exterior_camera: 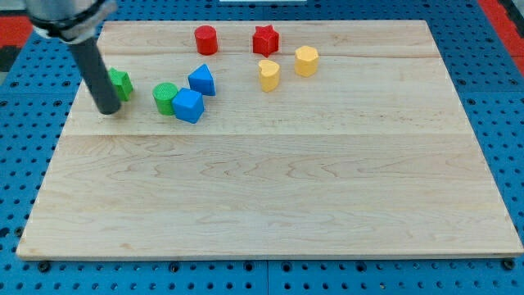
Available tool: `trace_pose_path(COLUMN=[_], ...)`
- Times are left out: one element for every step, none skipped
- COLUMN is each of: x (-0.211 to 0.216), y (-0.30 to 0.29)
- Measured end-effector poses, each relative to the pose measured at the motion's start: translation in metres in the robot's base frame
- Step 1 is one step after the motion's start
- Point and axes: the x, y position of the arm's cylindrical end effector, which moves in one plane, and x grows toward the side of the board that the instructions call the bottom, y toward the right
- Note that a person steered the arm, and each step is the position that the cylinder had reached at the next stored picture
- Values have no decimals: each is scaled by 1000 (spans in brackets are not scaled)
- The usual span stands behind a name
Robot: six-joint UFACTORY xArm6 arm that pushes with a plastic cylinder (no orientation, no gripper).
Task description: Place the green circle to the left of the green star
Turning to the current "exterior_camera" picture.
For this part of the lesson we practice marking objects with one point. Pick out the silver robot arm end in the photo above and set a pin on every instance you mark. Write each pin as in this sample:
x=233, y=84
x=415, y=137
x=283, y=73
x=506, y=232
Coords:
x=71, y=21

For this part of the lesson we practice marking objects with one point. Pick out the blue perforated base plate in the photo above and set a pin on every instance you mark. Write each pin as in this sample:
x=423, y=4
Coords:
x=483, y=53

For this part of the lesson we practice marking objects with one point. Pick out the light wooden board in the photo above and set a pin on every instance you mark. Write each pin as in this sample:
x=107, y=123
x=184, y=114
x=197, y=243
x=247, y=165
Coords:
x=371, y=157

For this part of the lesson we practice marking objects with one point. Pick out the red star block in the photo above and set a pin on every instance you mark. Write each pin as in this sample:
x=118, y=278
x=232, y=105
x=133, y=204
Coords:
x=265, y=40

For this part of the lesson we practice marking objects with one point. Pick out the red cylinder block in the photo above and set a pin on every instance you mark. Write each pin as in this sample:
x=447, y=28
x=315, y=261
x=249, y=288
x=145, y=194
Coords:
x=206, y=40

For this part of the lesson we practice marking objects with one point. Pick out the green star block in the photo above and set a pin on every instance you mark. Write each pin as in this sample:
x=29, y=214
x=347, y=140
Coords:
x=122, y=83

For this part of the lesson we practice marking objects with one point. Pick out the yellow hexagon block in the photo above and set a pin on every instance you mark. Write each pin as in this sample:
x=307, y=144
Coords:
x=306, y=61

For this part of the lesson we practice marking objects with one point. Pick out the yellow heart block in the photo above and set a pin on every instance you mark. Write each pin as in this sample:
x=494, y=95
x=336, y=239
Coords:
x=269, y=75

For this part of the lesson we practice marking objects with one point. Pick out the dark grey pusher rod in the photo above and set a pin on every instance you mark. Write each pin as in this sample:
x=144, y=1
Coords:
x=93, y=70

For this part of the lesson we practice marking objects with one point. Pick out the blue cube block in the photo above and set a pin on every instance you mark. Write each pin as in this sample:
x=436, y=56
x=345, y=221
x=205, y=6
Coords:
x=188, y=105

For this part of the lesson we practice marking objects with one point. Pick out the blue triangle block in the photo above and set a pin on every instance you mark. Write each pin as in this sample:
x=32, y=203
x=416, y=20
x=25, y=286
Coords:
x=202, y=81

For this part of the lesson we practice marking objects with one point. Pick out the green cylinder block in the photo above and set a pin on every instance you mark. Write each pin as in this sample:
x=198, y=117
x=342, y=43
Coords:
x=164, y=93

